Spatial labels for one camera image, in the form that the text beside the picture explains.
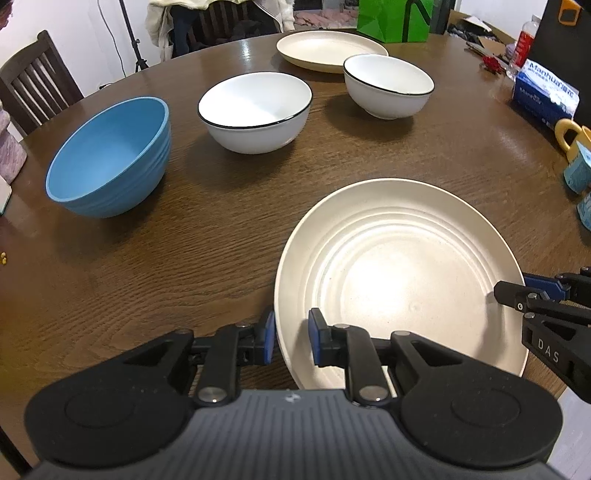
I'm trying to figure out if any white bowl black rim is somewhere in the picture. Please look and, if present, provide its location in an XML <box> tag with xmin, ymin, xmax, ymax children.
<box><xmin>343</xmin><ymin>54</ymin><xmax>435</xmax><ymax>121</ymax></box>
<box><xmin>198</xmin><ymin>73</ymin><xmax>312</xmax><ymax>154</ymax></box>

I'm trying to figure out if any pink glitter vase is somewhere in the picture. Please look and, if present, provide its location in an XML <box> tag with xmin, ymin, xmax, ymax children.
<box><xmin>0</xmin><ymin>108</ymin><xmax>27</xmax><ymax>185</ymax></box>

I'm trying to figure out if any open cardboard box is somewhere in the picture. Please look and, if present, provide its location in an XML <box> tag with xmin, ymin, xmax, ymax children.
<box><xmin>450</xmin><ymin>16</ymin><xmax>518</xmax><ymax>56</ymax></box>

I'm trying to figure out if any water bottle red label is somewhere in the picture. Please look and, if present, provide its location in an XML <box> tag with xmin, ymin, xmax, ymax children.
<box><xmin>508</xmin><ymin>16</ymin><xmax>541</xmax><ymax>79</ymax></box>

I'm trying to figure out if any dark wooden chair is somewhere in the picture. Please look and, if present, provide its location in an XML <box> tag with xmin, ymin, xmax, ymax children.
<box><xmin>0</xmin><ymin>30</ymin><xmax>85</xmax><ymax>137</ymax></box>
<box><xmin>194</xmin><ymin>0</ymin><xmax>259</xmax><ymax>47</ymax></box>

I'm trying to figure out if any black studio light stand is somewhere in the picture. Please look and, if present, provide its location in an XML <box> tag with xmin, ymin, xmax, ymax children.
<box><xmin>117</xmin><ymin>0</ymin><xmax>149</xmax><ymax>73</ymax></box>

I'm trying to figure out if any green paper bag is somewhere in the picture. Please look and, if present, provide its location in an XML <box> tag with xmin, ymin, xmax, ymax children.
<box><xmin>356</xmin><ymin>0</ymin><xmax>435</xmax><ymax>44</ymax></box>

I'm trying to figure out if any dark blue garment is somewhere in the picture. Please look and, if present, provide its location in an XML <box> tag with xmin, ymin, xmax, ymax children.
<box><xmin>172</xmin><ymin>4</ymin><xmax>195</xmax><ymax>58</ymax></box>

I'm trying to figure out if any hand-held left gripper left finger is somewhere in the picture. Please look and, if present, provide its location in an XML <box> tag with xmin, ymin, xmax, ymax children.
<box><xmin>122</xmin><ymin>311</ymin><xmax>276</xmax><ymax>407</ymax></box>

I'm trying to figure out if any blue tissue box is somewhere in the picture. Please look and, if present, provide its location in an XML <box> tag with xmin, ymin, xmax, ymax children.
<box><xmin>512</xmin><ymin>59</ymin><xmax>580</xmax><ymax>130</ymax></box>

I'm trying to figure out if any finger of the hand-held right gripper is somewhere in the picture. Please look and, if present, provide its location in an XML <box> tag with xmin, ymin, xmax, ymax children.
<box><xmin>494</xmin><ymin>281</ymin><xmax>543</xmax><ymax>311</ymax></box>
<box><xmin>524</xmin><ymin>267</ymin><xmax>591</xmax><ymax>302</ymax></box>

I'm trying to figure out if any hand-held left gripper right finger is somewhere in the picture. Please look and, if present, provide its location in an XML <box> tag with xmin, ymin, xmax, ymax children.
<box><xmin>308</xmin><ymin>308</ymin><xmax>467</xmax><ymax>407</ymax></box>

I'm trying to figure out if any black paper bag orange mark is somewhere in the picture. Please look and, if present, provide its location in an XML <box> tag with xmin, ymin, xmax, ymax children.
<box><xmin>540</xmin><ymin>0</ymin><xmax>591</xmax><ymax>127</ymax></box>

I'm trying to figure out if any cream white garment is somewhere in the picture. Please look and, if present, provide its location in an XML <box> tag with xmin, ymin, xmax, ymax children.
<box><xmin>145</xmin><ymin>0</ymin><xmax>296</xmax><ymax>61</ymax></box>

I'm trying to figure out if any blue ribbed bowl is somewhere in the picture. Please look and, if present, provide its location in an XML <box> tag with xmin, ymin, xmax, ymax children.
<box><xmin>45</xmin><ymin>96</ymin><xmax>171</xmax><ymax>219</ymax></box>

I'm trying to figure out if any dark crumpled cloth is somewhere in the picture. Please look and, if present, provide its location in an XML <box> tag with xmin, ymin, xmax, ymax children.
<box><xmin>231</xmin><ymin>21</ymin><xmax>282</xmax><ymax>40</ymax></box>

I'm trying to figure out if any yellow mug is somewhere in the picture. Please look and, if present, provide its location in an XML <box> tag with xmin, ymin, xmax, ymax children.
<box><xmin>554</xmin><ymin>117</ymin><xmax>591</xmax><ymax>162</ymax></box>

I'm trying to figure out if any cream plastic plate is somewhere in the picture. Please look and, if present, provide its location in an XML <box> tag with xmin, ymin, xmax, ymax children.
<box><xmin>276</xmin><ymin>30</ymin><xmax>390</xmax><ymax>73</ymax></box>
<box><xmin>273</xmin><ymin>178</ymin><xmax>531</xmax><ymax>391</ymax></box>

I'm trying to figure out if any pink cloth pile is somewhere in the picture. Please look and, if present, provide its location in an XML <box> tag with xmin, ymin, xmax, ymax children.
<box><xmin>295</xmin><ymin>9</ymin><xmax>358</xmax><ymax>28</ymax></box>

